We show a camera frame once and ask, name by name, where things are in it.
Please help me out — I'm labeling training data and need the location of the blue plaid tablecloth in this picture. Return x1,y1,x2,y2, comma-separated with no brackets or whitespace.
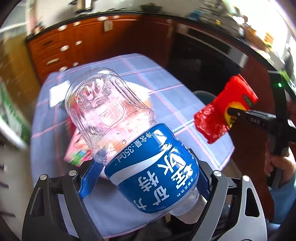
30,53,234,238

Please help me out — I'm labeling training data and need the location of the red snack wrapper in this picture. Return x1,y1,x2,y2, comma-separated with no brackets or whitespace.
194,74,258,144

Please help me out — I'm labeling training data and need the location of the white paper sheet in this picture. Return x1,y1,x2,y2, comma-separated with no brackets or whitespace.
49,80,70,108

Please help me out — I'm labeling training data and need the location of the black built-in oven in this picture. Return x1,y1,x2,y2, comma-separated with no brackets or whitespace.
166,26,248,95

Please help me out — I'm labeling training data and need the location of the pink carton box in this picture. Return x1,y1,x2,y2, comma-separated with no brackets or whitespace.
64,129,92,167

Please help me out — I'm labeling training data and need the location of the person's right hand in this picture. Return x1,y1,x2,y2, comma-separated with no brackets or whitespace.
264,147,295,186

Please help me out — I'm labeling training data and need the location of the clear bottle blue label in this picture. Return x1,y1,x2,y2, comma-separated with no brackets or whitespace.
65,68,206,224

